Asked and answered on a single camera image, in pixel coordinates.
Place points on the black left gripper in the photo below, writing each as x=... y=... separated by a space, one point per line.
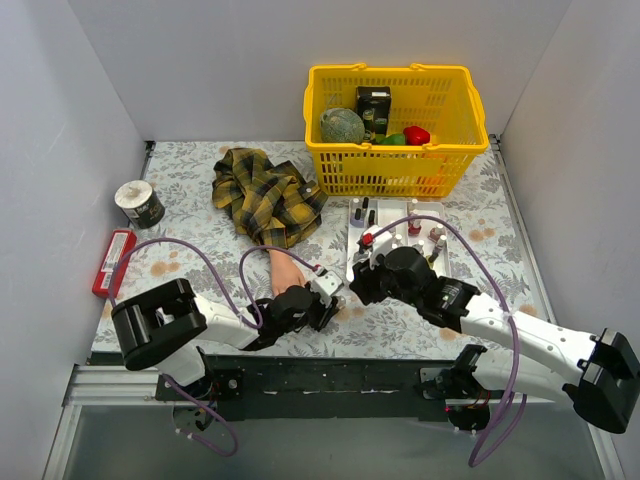
x=326 y=310

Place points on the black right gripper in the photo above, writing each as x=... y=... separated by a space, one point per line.
x=364 y=279

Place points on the mannequin hand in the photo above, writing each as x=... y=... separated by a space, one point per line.
x=284 y=272

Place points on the yellow plaid shirt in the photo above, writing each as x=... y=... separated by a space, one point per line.
x=271 y=204

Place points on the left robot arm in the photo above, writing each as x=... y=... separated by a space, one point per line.
x=160 y=327

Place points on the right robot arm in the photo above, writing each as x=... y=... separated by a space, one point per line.
x=597 y=375

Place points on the yellow polish bottle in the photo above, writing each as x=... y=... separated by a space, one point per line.
x=437 y=250

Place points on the red glitter polish bottle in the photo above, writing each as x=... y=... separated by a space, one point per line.
x=414 y=225

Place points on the pale glitter polish bottle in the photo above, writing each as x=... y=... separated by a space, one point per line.
x=436 y=232

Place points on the white divided tray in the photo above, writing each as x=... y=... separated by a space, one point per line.
x=389 y=210

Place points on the lilac polish bottle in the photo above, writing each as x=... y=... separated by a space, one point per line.
x=356 y=213

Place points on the green bell pepper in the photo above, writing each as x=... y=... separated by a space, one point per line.
x=397 y=139

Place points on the red bell pepper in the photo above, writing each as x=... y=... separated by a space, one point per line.
x=416 y=136

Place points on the green melon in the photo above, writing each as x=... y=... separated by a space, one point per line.
x=341 y=125

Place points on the black carton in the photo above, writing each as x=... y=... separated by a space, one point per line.
x=373 y=105

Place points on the yellow plastic basket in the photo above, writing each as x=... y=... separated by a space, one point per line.
x=440 y=99

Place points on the red flat box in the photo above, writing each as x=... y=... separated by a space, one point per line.
x=121 y=242

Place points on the black tin with white lid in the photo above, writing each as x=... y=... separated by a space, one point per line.
x=140 y=203

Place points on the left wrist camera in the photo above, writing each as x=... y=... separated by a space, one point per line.
x=326 y=283

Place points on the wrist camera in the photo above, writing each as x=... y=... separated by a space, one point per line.
x=375 y=243
x=326 y=283

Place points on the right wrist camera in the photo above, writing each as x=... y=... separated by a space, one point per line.
x=375 y=243

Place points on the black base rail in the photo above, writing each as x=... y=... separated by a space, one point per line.
x=258 y=387

